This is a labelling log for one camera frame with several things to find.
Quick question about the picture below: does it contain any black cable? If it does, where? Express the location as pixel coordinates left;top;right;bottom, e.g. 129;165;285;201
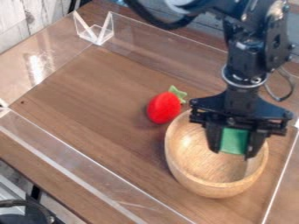
0;199;44;224

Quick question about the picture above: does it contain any brown wooden bowl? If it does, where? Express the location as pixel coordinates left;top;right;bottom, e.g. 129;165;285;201
164;111;268;199

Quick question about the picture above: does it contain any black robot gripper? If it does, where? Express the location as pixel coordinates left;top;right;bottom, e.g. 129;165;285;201
189;87;293;159

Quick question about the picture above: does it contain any green rectangular block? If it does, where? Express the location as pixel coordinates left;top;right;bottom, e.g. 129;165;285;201
218;128;248;155

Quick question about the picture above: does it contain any clear acrylic front barrier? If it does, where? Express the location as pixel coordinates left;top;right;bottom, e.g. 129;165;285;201
0;106;194;224

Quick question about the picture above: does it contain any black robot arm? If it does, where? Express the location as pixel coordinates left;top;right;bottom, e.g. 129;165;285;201
124;0;293;159

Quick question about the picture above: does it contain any black clamp with screw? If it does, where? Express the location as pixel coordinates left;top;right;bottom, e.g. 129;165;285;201
22;193;66;224

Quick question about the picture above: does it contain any red toy strawberry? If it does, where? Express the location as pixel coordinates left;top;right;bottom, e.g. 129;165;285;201
145;85;186;124

